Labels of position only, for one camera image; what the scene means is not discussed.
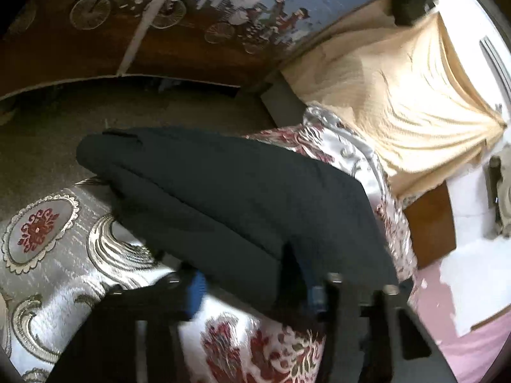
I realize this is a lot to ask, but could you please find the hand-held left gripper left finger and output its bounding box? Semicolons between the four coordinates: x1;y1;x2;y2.
48;265;208;383

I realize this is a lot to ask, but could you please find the dark grey board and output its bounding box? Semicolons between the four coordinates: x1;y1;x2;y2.
259;82;308;126

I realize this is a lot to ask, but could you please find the floral bedspread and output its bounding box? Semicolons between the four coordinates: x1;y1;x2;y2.
0;106;420;383

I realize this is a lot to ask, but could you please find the grey cloth bundle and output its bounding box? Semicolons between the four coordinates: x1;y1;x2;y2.
487;154;511;238

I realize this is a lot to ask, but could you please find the dark bag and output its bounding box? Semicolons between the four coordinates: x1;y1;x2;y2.
391;0;438;26

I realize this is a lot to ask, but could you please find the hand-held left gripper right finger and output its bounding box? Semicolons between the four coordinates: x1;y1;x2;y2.
305;272;458;383

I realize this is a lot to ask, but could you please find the dark garment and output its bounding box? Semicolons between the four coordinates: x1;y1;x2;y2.
76;125;412;320

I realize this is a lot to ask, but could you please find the beige cloth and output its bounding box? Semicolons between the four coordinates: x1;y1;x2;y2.
279;0;507;200

